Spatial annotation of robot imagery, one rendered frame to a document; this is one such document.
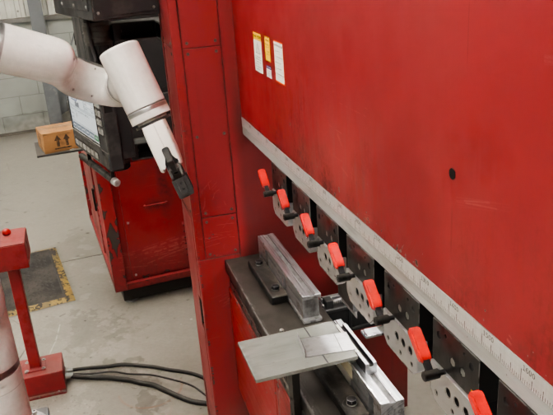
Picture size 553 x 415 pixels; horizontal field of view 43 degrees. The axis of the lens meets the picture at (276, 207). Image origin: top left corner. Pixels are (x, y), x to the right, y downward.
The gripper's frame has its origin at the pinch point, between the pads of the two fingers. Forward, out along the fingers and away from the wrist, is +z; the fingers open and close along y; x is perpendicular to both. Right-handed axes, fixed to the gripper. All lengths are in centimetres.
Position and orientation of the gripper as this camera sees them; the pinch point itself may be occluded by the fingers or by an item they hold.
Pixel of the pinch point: (185, 189)
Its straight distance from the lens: 145.8
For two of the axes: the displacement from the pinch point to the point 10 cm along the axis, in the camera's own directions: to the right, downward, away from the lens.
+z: 4.1, 9.0, 1.6
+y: 1.3, 1.2, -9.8
